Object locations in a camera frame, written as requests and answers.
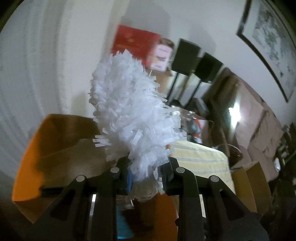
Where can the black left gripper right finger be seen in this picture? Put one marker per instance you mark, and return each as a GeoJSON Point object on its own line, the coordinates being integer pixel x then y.
{"type": "Point", "coordinates": [208, 208]}

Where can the blue silicone funnel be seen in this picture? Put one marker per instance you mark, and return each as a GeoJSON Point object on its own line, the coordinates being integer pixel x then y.
{"type": "Point", "coordinates": [123, 228]}

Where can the brown cardboard box behind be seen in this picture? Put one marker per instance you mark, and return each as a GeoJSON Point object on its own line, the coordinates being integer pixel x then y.
{"type": "Point", "coordinates": [162, 78]}

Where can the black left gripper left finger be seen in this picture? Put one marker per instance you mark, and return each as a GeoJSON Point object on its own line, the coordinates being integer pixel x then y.
{"type": "Point", "coordinates": [85, 209]}

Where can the orange cardboard box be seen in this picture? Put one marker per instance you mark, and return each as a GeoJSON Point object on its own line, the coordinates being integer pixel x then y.
{"type": "Point", "coordinates": [61, 149]}

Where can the yellow plaid bed sheet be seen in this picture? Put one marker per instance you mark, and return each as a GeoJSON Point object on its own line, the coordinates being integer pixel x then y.
{"type": "Point", "coordinates": [202, 161]}

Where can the black speaker right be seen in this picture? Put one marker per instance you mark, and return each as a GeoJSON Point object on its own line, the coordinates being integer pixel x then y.
{"type": "Point", "coordinates": [207, 68]}

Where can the brown cardboard box right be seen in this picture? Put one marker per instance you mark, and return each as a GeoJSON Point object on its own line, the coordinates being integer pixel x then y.
{"type": "Point", "coordinates": [252, 189]}

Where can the framed wall picture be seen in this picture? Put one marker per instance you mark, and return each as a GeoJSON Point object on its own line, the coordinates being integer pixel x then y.
{"type": "Point", "coordinates": [264, 29]}

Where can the dark blue duster handle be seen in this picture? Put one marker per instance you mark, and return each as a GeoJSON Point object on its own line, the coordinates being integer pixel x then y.
{"type": "Point", "coordinates": [129, 182]}

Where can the red gift box upper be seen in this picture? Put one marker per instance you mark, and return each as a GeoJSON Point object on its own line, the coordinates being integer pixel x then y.
{"type": "Point", "coordinates": [140, 43]}

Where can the white fluffy duster head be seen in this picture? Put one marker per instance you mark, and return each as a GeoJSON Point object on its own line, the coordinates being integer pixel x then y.
{"type": "Point", "coordinates": [134, 120]}

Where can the clear bag with cables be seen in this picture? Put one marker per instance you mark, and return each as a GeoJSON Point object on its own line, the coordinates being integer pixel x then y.
{"type": "Point", "coordinates": [194, 125]}

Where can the brown cardboard box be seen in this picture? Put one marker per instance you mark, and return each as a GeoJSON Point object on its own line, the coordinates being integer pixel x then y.
{"type": "Point", "coordinates": [162, 78]}
{"type": "Point", "coordinates": [252, 189]}

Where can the pink white small box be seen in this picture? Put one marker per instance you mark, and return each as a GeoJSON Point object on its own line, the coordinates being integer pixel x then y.
{"type": "Point", "coordinates": [161, 55]}

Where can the black speaker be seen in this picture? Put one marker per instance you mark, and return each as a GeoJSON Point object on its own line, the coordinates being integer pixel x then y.
{"type": "Point", "coordinates": [185, 60]}
{"type": "Point", "coordinates": [207, 68]}

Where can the black speaker left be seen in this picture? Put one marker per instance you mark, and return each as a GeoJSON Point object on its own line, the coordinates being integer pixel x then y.
{"type": "Point", "coordinates": [185, 60]}

